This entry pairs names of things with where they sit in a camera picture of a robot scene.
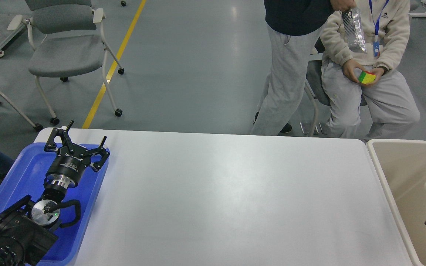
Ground colourful puzzle cube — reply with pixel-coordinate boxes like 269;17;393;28
357;71;376;85

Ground seated person cream fleece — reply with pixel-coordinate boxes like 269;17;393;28
321;0;420;142

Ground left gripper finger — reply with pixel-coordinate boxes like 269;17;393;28
44;120;75;153
87;136;110;172

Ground grey office chair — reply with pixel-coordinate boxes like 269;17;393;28
7;0;125;126

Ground beige plastic bin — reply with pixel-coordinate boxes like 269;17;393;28
366;139;426;266

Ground blue plastic tray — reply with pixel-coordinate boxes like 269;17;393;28
0;143;109;266

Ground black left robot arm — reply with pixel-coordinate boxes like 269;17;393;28
0;125;110;266

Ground standing person dark jacket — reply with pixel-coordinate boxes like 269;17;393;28
250;0;356;136

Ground grey chair under person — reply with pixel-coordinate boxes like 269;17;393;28
300;37;369;136

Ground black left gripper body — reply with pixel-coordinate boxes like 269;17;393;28
45;144;97;188

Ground blue lanyard with badge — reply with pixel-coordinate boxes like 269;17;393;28
368;0;390;57

